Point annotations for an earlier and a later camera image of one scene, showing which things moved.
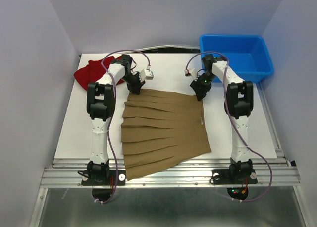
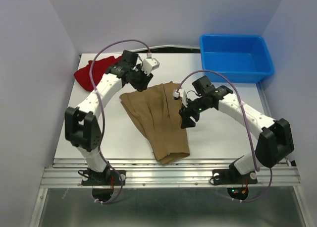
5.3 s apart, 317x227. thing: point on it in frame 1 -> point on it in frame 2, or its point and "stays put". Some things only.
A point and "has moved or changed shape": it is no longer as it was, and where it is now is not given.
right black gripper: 199,89 -> 185,113
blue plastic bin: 248,56 stays put
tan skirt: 160,129 has moved or changed shape
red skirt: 93,71 stays put
